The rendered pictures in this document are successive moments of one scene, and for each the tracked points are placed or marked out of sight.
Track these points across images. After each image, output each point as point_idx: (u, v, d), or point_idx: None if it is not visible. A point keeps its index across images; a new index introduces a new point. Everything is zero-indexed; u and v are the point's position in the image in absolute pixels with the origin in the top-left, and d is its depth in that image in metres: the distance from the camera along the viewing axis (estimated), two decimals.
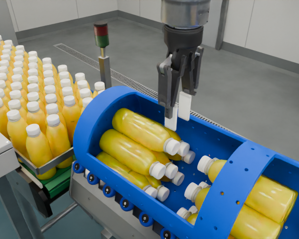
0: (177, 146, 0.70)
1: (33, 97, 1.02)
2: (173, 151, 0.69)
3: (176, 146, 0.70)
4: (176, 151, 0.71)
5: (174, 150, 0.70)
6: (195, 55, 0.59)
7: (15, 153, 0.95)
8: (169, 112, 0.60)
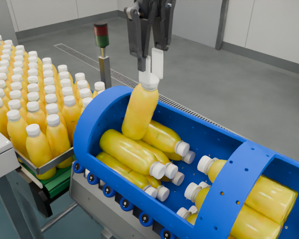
0: (152, 76, 0.65)
1: (33, 97, 1.02)
2: None
3: (150, 76, 0.65)
4: (156, 79, 0.64)
5: (150, 79, 0.64)
6: (166, 5, 0.58)
7: (15, 153, 0.95)
8: (141, 63, 0.59)
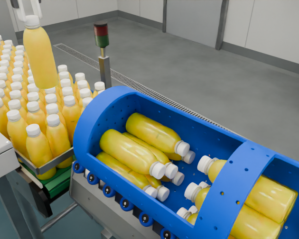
0: (32, 16, 0.74)
1: (33, 97, 1.02)
2: (27, 18, 0.73)
3: (30, 16, 0.74)
4: (34, 17, 0.73)
5: (29, 17, 0.73)
6: None
7: (15, 153, 0.95)
8: (12, 0, 0.68)
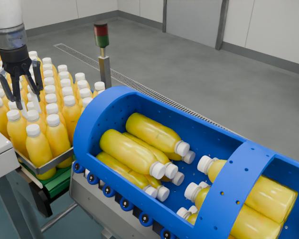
0: (32, 111, 0.92)
1: None
2: (29, 114, 0.90)
3: (31, 112, 0.91)
4: (35, 113, 0.91)
5: (30, 114, 0.91)
6: (33, 66, 0.85)
7: (15, 153, 0.95)
8: (17, 105, 0.86)
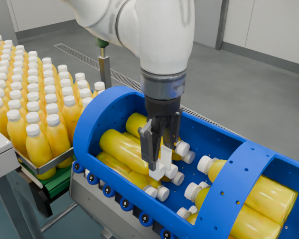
0: (32, 113, 0.92)
1: (33, 97, 1.02)
2: (29, 116, 0.91)
3: (31, 114, 0.92)
4: (35, 115, 0.91)
5: (31, 115, 0.91)
6: (175, 114, 0.64)
7: (15, 153, 0.95)
8: (152, 165, 0.64)
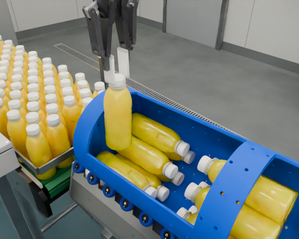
0: (32, 113, 0.92)
1: (33, 97, 1.02)
2: (29, 116, 0.91)
3: (31, 114, 0.92)
4: (35, 115, 0.91)
5: (31, 115, 0.91)
6: (129, 5, 0.58)
7: (15, 153, 0.95)
8: (105, 63, 0.59)
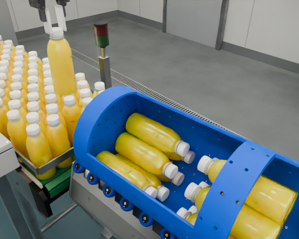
0: (32, 113, 0.92)
1: (33, 97, 1.02)
2: (29, 116, 0.91)
3: (31, 114, 0.92)
4: (35, 115, 0.91)
5: (31, 115, 0.91)
6: None
7: (15, 153, 0.95)
8: (41, 14, 0.74)
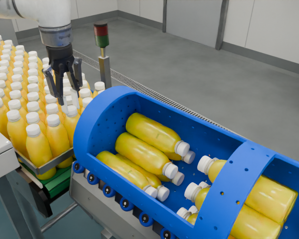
0: (32, 113, 0.92)
1: (33, 97, 1.02)
2: (29, 116, 0.91)
3: (31, 114, 0.92)
4: (35, 115, 0.91)
5: (31, 115, 0.91)
6: (75, 63, 0.89)
7: (15, 153, 0.95)
8: (60, 100, 0.90)
